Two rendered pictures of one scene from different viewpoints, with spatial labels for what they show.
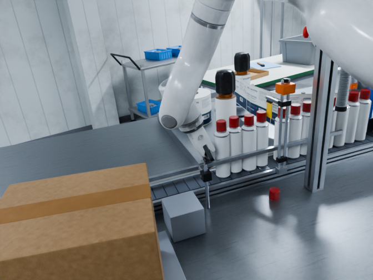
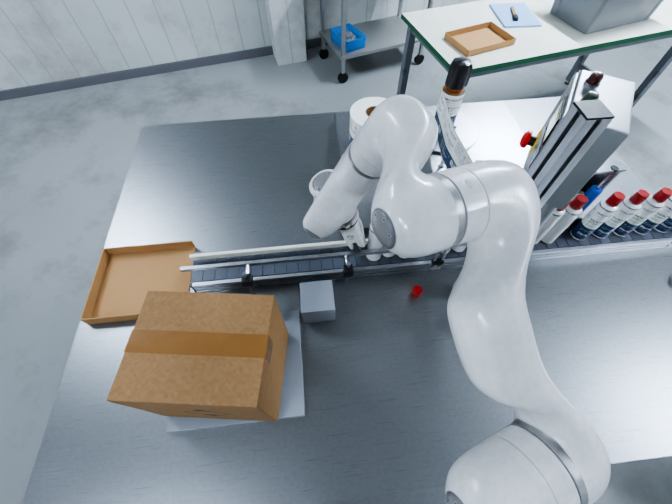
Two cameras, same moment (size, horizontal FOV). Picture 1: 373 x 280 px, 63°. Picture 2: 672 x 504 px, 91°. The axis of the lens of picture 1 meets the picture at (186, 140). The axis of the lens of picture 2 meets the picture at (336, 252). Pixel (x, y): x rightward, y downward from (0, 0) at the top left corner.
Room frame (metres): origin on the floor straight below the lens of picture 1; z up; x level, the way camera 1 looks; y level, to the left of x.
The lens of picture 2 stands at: (0.33, -0.11, 1.82)
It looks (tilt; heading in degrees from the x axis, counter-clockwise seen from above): 58 degrees down; 11
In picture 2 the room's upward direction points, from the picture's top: straight up
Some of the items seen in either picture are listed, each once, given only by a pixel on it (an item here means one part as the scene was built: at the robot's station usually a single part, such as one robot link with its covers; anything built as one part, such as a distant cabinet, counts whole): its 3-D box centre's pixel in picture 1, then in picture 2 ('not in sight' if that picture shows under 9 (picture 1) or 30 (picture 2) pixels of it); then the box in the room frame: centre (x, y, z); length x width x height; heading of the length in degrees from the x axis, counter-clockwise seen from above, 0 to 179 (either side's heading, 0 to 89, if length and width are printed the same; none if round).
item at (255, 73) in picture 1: (245, 75); (479, 38); (2.61, -0.56, 0.82); 0.34 x 0.24 x 0.04; 124
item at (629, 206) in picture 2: not in sight; (619, 214); (1.16, -0.87, 0.98); 0.05 x 0.05 x 0.20
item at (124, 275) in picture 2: not in sight; (142, 280); (0.71, 0.62, 0.85); 0.30 x 0.26 x 0.04; 107
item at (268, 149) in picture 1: (209, 164); (357, 253); (0.87, -0.07, 0.95); 1.07 x 0.01 x 0.01; 107
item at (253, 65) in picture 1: (261, 65); (514, 14); (3.00, -0.80, 0.81); 0.32 x 0.24 x 0.01; 14
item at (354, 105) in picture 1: (350, 117); (546, 220); (1.09, -0.64, 0.98); 0.05 x 0.05 x 0.20
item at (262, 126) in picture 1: (261, 138); not in sight; (0.97, -0.26, 0.98); 0.05 x 0.05 x 0.20
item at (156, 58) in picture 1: (162, 87); (370, 7); (3.77, 0.23, 0.48); 1.07 x 0.59 x 0.96; 119
